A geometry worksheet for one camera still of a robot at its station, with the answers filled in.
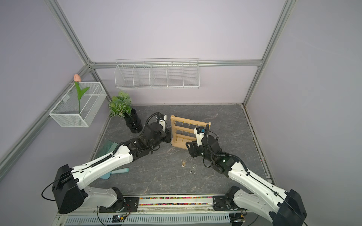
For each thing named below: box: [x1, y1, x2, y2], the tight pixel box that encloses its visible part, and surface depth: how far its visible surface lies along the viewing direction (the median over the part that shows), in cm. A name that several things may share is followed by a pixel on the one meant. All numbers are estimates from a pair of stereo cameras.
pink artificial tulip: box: [73, 73, 91, 114], surface depth 82 cm
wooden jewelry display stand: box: [170, 114, 212, 150], surface depth 84 cm
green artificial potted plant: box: [108, 90, 133, 118], surface depth 86 cm
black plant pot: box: [123, 108, 143, 134], surface depth 100 cm
